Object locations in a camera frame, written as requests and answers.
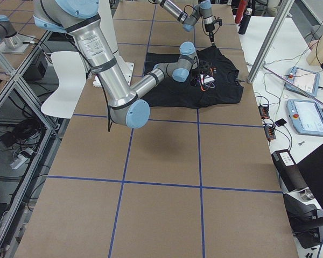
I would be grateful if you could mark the red bottle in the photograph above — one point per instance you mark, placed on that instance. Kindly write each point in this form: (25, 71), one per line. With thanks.
(240, 10)

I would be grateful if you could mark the black graphic t-shirt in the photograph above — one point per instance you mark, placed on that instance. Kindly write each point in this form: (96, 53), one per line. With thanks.
(170, 93)

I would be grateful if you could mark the teach pendant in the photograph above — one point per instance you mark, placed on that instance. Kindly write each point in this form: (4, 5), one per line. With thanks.
(305, 116)
(303, 79)

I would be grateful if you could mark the white power strip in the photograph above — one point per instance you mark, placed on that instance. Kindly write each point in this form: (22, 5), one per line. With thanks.
(20, 160)

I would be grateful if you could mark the orange circuit board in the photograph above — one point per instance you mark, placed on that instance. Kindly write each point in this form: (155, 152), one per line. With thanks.
(264, 112)

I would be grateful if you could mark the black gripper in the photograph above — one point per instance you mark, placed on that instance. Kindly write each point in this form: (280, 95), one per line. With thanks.
(210, 28)
(203, 66)

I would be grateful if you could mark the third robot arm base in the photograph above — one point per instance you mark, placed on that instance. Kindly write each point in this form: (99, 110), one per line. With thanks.
(10, 41)

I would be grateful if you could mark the black computer monitor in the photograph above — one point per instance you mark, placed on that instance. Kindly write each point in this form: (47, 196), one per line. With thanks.
(311, 169)

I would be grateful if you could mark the aluminium side frame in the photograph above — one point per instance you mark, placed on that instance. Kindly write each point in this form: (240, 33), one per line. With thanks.
(26, 81)

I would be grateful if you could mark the near teach pendant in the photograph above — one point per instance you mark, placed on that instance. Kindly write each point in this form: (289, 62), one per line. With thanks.
(305, 116)

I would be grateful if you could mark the black water bottle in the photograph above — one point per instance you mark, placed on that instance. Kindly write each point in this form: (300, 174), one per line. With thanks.
(245, 21)

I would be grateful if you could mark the aluminium frame post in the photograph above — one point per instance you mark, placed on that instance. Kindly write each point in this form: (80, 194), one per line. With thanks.
(269, 39)

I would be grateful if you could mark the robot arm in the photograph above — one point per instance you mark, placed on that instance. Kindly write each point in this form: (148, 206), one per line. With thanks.
(189, 16)
(81, 20)

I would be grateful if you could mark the white plastic chair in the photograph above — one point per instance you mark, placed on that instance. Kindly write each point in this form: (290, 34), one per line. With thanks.
(71, 74)

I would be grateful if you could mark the far teach pendant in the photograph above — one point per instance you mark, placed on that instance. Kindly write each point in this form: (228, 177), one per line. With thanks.
(303, 79)

